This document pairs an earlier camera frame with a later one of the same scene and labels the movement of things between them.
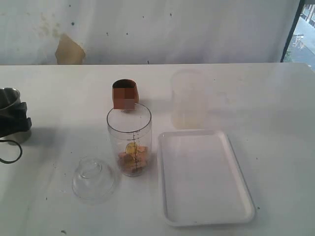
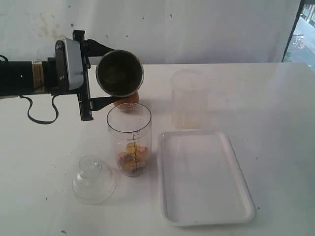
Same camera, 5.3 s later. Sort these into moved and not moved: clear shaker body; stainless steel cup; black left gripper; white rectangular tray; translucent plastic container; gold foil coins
Moved: black left gripper; stainless steel cup
Not moved: gold foil coins; clear shaker body; translucent plastic container; white rectangular tray
